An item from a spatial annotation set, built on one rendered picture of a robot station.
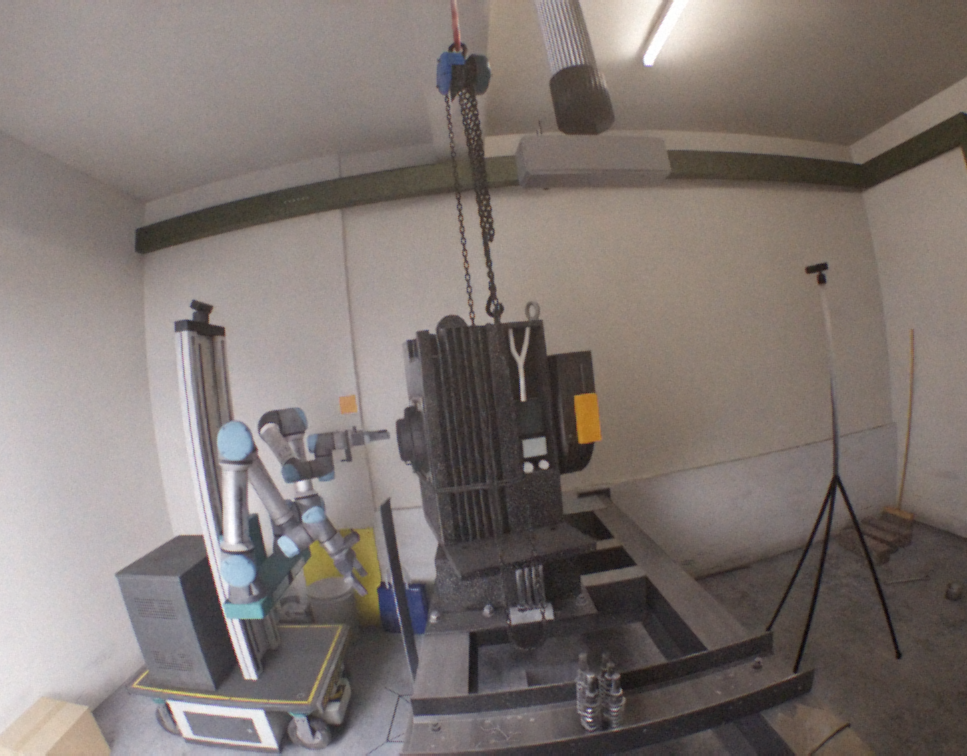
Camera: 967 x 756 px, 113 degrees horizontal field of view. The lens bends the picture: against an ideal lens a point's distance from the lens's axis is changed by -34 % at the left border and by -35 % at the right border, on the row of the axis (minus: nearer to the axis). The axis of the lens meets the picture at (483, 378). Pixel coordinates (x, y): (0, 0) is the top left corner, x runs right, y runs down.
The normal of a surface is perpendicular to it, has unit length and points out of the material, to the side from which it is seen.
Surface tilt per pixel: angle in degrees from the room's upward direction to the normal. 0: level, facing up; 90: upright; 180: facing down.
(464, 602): 90
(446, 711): 83
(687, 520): 90
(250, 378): 90
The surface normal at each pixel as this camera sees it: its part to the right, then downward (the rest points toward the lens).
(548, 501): 0.26, -0.02
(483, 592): 0.01, 0.01
